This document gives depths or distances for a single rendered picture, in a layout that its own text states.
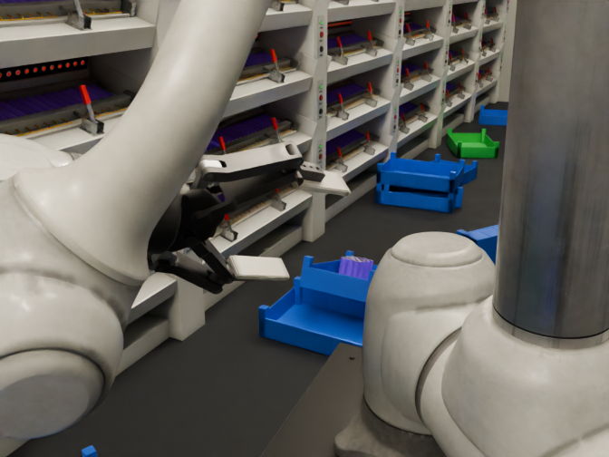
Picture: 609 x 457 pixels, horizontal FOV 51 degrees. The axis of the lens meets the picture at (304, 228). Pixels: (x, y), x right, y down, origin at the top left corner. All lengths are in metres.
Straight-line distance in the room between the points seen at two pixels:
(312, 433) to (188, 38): 0.59
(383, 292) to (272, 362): 0.81
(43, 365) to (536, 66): 0.37
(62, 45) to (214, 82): 0.81
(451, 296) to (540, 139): 0.26
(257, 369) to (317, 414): 0.60
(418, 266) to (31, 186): 0.44
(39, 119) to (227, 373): 0.67
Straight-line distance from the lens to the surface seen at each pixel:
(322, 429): 0.88
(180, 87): 0.40
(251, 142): 1.83
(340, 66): 2.17
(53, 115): 1.28
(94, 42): 1.26
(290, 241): 2.07
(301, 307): 1.72
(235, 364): 1.51
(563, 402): 0.55
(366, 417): 0.84
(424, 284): 0.69
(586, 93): 0.48
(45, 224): 0.38
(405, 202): 2.48
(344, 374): 0.97
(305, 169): 0.62
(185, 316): 1.59
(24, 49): 1.16
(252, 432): 1.31
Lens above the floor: 0.84
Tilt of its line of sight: 22 degrees down
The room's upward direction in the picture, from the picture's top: straight up
